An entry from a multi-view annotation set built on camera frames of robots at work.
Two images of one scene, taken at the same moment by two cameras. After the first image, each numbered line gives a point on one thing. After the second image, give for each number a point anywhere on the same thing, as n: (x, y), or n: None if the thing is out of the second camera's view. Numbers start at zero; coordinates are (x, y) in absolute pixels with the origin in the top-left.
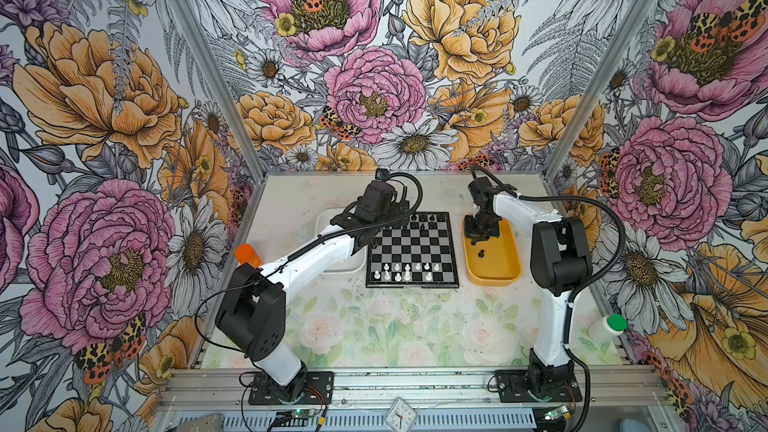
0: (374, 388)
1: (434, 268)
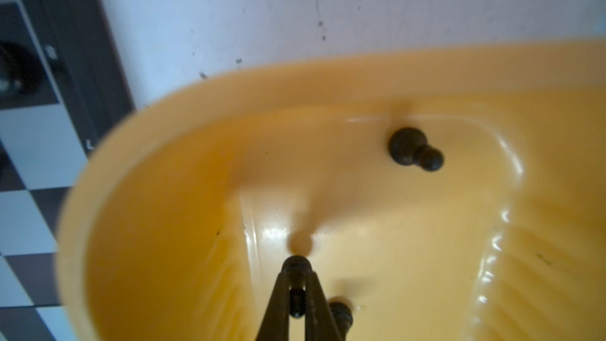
0: None
1: (46, 136)
